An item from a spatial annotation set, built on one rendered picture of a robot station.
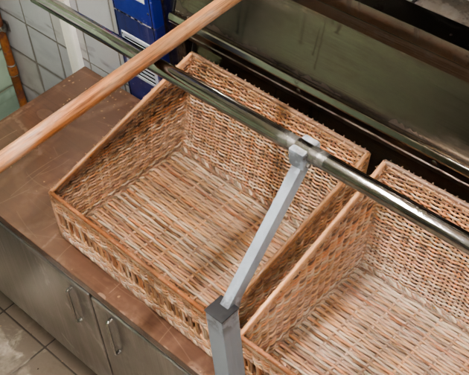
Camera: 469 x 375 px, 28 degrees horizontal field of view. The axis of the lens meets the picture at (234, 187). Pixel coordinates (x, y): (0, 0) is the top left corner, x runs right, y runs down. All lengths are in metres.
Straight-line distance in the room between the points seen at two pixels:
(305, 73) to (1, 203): 0.85
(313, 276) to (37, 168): 0.84
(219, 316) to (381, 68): 0.62
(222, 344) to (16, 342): 1.29
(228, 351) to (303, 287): 0.33
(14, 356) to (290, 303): 1.12
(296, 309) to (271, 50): 0.56
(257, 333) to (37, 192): 0.77
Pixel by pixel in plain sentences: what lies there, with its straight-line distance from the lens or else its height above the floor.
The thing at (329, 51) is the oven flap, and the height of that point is 1.02.
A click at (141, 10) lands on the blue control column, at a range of 2.34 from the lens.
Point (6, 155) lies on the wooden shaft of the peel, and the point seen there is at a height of 1.20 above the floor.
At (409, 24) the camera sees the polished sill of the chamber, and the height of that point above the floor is 1.18.
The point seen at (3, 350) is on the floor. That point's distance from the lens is 2.83.
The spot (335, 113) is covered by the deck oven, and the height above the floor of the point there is 0.86.
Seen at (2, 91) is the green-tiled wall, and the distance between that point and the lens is 3.25.
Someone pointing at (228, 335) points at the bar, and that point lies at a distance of 1.62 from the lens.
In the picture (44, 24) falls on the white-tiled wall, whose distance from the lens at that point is 2.88.
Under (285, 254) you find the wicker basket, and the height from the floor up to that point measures 0.76.
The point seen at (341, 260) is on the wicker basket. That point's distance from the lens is 2.01.
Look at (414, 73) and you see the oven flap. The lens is 1.85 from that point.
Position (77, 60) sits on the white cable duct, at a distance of 2.79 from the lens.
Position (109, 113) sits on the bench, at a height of 0.58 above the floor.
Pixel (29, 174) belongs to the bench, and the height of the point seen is 0.58.
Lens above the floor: 2.22
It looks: 46 degrees down
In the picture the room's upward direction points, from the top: 6 degrees counter-clockwise
